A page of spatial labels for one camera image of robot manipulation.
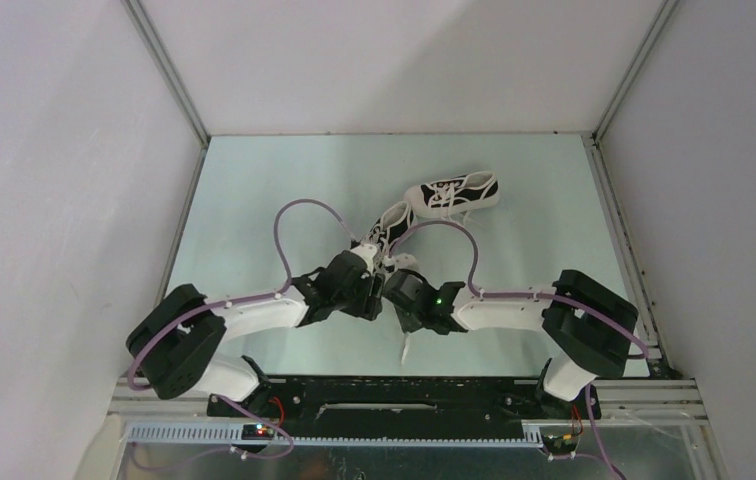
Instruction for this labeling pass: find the black white sneaker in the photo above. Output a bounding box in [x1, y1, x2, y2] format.
[404, 171, 501, 220]
[350, 201, 422, 366]

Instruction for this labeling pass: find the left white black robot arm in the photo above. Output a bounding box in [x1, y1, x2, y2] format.
[125, 244, 384, 417]

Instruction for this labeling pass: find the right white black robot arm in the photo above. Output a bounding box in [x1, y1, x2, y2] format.
[383, 269, 648, 418]

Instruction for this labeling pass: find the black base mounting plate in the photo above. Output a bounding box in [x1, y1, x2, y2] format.
[241, 375, 601, 439]

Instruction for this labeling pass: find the left controller board with LEDs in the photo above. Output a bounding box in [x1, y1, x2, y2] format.
[241, 424, 277, 442]

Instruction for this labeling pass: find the controller board with leds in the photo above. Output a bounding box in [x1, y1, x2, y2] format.
[542, 434, 580, 457]
[241, 424, 277, 442]

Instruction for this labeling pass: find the right controller board with LEDs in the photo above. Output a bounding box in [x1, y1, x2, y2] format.
[542, 434, 580, 457]

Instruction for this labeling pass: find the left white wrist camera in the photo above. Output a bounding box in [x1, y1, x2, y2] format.
[349, 243, 381, 274]

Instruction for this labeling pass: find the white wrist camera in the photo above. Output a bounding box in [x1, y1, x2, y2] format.
[383, 253, 420, 275]
[349, 243, 381, 274]

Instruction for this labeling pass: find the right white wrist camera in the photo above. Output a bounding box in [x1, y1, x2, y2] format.
[383, 253, 420, 275]

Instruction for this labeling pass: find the grey slotted cable duct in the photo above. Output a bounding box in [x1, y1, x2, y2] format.
[125, 422, 543, 448]

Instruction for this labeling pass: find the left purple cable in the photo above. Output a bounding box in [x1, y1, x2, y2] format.
[126, 198, 361, 462]

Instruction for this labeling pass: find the aluminium front frame rail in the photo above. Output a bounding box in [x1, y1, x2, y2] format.
[107, 379, 708, 423]

